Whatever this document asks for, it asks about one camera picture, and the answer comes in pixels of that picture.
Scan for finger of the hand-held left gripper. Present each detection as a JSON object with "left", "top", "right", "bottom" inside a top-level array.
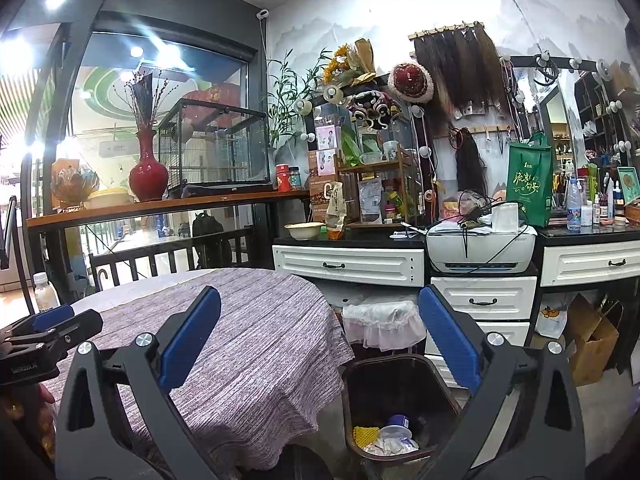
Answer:
[
  {"left": 9, "top": 308, "right": 104, "bottom": 357},
  {"left": 0, "top": 304, "right": 77, "bottom": 341}
]

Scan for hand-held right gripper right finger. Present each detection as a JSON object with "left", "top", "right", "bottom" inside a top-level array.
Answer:
[{"left": 418, "top": 284, "right": 586, "bottom": 480}]

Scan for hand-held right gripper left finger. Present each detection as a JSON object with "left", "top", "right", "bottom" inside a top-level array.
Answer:
[{"left": 55, "top": 285, "right": 222, "bottom": 480}]

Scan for dark trash bin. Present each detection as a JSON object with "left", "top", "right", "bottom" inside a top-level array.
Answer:
[{"left": 341, "top": 354, "right": 464, "bottom": 469}]

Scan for white blue paper cup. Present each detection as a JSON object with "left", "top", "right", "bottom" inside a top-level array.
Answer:
[{"left": 378, "top": 413, "right": 414, "bottom": 442}]

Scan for person's left forearm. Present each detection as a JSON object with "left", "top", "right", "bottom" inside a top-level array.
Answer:
[{"left": 0, "top": 422, "right": 56, "bottom": 480}]

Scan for person's left hand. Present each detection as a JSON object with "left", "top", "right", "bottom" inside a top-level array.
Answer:
[{"left": 0, "top": 383, "right": 57, "bottom": 457}]

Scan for white milk bottle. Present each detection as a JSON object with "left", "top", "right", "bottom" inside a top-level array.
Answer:
[{"left": 32, "top": 272, "right": 61, "bottom": 314}]

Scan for purple woven tablecloth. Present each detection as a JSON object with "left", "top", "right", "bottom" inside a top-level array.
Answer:
[{"left": 44, "top": 267, "right": 357, "bottom": 472}]

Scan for white frilled cloth cover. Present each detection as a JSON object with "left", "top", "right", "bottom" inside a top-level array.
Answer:
[{"left": 341, "top": 299, "right": 427, "bottom": 352}]

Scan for white printer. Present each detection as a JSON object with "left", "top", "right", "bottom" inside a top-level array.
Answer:
[{"left": 424, "top": 221, "right": 538, "bottom": 277}]

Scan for black wooden railing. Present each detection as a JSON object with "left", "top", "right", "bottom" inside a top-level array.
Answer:
[{"left": 88, "top": 227, "right": 256, "bottom": 292}]

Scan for black backpack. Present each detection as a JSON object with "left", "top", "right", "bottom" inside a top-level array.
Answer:
[{"left": 191, "top": 211, "right": 232, "bottom": 270}]

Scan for white duck-print bag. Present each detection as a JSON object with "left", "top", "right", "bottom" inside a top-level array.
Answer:
[{"left": 534, "top": 304, "right": 569, "bottom": 340}]

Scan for white drawer vanity cabinet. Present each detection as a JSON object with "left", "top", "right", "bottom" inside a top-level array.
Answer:
[{"left": 272, "top": 231, "right": 640, "bottom": 392}]

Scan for yellow lidded bowl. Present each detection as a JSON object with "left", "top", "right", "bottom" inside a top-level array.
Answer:
[{"left": 84, "top": 187, "right": 136, "bottom": 210}]

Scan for wooden ledge shelf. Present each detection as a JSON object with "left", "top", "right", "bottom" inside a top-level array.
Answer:
[{"left": 25, "top": 189, "right": 312, "bottom": 232}]

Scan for white box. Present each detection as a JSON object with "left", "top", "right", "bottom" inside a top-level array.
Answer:
[{"left": 492, "top": 202, "right": 521, "bottom": 234}]

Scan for amber glass lotus ornament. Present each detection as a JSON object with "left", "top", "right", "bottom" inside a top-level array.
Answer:
[{"left": 51, "top": 158, "right": 100, "bottom": 209}]

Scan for cardboard box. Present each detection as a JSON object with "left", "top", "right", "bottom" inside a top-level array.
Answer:
[{"left": 564, "top": 293, "right": 620, "bottom": 387}]

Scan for wooden desktop rack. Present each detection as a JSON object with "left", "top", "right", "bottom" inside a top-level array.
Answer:
[{"left": 335, "top": 152, "right": 419, "bottom": 229}]

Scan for cream enamel bowl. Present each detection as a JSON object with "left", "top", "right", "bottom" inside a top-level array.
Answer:
[{"left": 284, "top": 221, "right": 325, "bottom": 241}]

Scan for red vase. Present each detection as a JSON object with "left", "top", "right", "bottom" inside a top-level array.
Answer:
[{"left": 128, "top": 128, "right": 170, "bottom": 203}]

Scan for brown paper snack bag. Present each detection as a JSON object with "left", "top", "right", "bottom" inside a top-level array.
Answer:
[{"left": 324, "top": 182, "right": 349, "bottom": 240}]

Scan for green tote bag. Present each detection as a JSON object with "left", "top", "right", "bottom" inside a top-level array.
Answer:
[{"left": 505, "top": 132, "right": 554, "bottom": 229}]

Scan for black hair bundle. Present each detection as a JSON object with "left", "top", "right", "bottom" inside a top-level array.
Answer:
[{"left": 454, "top": 127, "right": 489, "bottom": 199}]

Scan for clear water bottle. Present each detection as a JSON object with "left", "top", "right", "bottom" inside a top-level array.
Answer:
[{"left": 566, "top": 178, "right": 584, "bottom": 233}]

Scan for brown printed box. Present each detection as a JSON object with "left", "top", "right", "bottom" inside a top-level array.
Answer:
[{"left": 308, "top": 148, "right": 342, "bottom": 224}]

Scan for bulb-lit vanity mirror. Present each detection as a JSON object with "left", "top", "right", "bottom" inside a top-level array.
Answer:
[{"left": 304, "top": 74, "right": 432, "bottom": 227}]

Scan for dried branches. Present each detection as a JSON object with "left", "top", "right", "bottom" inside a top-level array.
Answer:
[{"left": 113, "top": 70, "right": 169, "bottom": 134}]

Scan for green framed picture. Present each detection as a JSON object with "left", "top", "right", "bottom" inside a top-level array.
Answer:
[{"left": 615, "top": 166, "right": 640, "bottom": 207}]

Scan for black white opera headdress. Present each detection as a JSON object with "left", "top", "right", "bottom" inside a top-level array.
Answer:
[{"left": 347, "top": 90, "right": 402, "bottom": 134}]

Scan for red embroidered hat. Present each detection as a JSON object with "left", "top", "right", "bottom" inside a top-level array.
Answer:
[{"left": 387, "top": 61, "right": 434, "bottom": 105}]

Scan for green bamboo plant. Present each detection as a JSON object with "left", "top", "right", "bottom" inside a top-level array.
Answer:
[{"left": 266, "top": 49, "right": 332, "bottom": 149}]

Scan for hanging brown hair extensions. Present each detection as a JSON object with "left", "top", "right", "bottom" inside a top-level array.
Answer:
[{"left": 408, "top": 20, "right": 504, "bottom": 122}]

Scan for sunflower bouquet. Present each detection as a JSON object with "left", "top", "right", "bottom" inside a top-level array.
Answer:
[{"left": 319, "top": 38, "right": 378, "bottom": 89}]

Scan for black cable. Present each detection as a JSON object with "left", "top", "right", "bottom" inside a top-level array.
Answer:
[{"left": 456, "top": 188, "right": 522, "bottom": 277}]

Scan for glass wire cage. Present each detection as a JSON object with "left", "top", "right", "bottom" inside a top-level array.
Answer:
[{"left": 158, "top": 98, "right": 274, "bottom": 199}]

